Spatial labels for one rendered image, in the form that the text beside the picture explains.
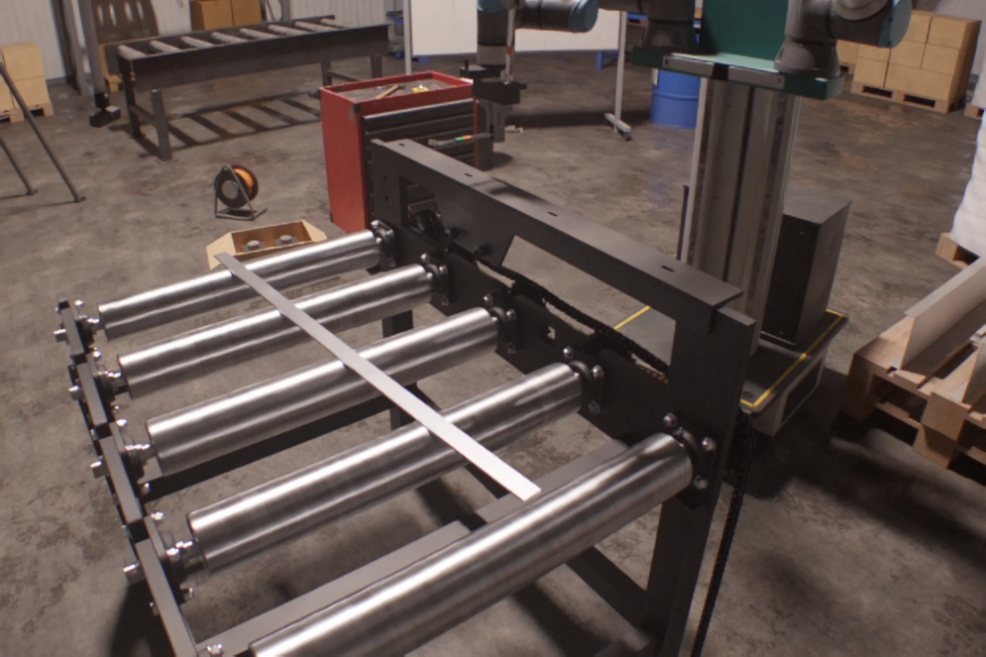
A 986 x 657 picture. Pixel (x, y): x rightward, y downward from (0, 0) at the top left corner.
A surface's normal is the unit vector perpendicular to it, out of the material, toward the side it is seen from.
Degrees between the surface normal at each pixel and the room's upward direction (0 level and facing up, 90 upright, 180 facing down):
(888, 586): 0
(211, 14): 90
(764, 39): 90
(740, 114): 90
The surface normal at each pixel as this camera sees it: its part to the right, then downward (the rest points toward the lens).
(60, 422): 0.00, -0.89
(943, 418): -0.81, 0.27
